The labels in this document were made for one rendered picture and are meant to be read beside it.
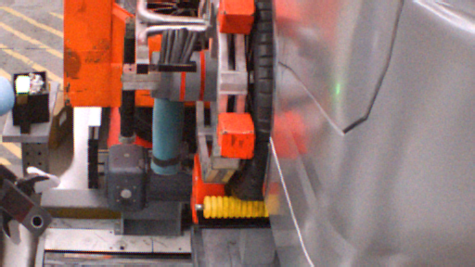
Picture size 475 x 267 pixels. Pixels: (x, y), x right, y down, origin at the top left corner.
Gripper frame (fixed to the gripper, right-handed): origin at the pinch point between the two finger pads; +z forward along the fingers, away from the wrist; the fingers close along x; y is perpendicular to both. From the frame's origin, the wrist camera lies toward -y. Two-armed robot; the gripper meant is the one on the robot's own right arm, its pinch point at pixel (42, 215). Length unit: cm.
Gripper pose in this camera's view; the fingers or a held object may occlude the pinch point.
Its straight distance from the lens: 138.1
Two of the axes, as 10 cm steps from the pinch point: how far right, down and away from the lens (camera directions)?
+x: -5.8, 8.1, -1.0
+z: 2.8, 3.1, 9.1
